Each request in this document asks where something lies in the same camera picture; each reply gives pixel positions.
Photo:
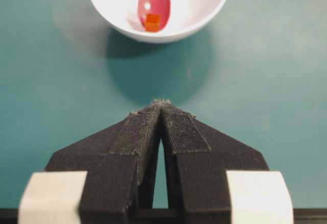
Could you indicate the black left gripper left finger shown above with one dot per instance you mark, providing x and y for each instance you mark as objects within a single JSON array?
[{"x": 95, "y": 180}]

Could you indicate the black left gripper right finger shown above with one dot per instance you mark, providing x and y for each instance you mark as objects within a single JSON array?
[{"x": 219, "y": 179}]

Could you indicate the small red block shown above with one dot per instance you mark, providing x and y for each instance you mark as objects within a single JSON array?
[{"x": 152, "y": 23}]

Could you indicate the pink plastic spoon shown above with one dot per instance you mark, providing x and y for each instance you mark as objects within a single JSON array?
[{"x": 159, "y": 7}]

